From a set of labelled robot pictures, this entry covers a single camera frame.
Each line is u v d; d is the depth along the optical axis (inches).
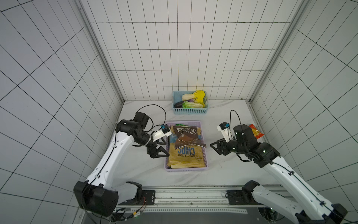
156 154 23.5
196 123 38.3
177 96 46.7
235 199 28.5
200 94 44.5
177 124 37.9
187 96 45.3
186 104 42.1
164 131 23.6
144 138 22.9
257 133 36.4
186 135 32.6
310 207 15.3
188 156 31.5
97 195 14.3
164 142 27.5
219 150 24.6
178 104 44.5
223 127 24.9
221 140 24.6
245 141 20.6
